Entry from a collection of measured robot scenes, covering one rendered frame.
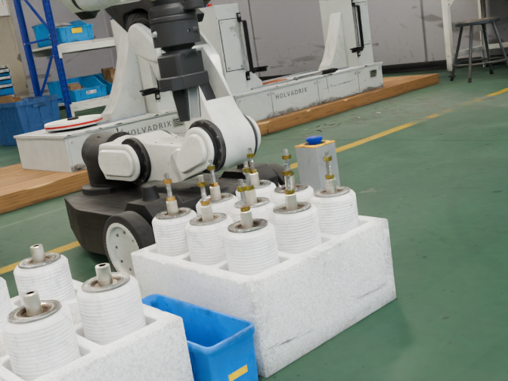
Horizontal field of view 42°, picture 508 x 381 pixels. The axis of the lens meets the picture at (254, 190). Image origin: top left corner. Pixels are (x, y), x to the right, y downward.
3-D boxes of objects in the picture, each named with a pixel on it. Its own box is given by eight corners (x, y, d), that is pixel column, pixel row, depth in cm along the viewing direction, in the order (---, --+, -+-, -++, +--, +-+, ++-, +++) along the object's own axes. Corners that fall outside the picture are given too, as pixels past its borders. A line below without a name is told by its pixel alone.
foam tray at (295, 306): (145, 329, 145) (129, 252, 141) (271, 270, 170) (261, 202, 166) (266, 379, 116) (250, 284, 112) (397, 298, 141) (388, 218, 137)
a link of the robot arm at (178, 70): (187, 89, 117) (175, 20, 114) (144, 94, 121) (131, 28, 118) (222, 80, 127) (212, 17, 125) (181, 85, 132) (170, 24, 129)
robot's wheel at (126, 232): (110, 282, 180) (95, 212, 175) (125, 276, 183) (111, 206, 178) (153, 295, 165) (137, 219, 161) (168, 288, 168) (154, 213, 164)
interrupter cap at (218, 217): (181, 227, 129) (181, 223, 129) (203, 215, 135) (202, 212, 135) (213, 227, 125) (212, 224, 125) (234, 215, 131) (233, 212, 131)
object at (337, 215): (339, 286, 134) (328, 201, 130) (311, 276, 142) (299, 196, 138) (374, 272, 139) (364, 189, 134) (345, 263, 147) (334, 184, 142)
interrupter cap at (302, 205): (278, 218, 124) (278, 215, 124) (269, 209, 132) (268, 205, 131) (317, 210, 126) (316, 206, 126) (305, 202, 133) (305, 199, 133)
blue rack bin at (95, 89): (49, 104, 642) (44, 82, 638) (83, 97, 668) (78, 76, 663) (75, 102, 607) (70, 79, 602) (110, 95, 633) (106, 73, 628)
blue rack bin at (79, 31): (35, 49, 632) (30, 26, 627) (70, 44, 657) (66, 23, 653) (61, 43, 596) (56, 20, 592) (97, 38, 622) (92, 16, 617)
